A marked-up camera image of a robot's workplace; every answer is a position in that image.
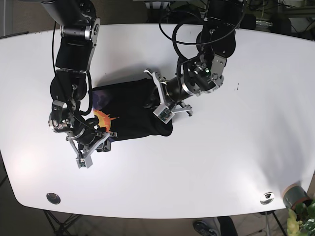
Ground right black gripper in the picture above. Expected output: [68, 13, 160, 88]
[67, 128, 118, 168]

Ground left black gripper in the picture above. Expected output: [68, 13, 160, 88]
[144, 64, 225, 123]

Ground black printed T-shirt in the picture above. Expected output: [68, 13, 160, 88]
[92, 78, 173, 141]

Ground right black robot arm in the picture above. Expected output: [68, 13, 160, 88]
[41, 0, 117, 168]

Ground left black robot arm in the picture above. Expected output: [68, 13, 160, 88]
[144, 0, 247, 124]

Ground left silver table grommet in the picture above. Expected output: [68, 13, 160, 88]
[46, 192, 61, 205]

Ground silver table grommet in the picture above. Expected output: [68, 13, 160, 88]
[46, 192, 61, 205]
[260, 192, 275, 205]

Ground right silver table grommet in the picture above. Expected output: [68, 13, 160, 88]
[260, 192, 275, 205]

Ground grey plant pot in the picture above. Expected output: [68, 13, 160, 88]
[282, 184, 312, 210]

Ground green potted plant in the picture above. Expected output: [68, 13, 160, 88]
[287, 200, 315, 236]

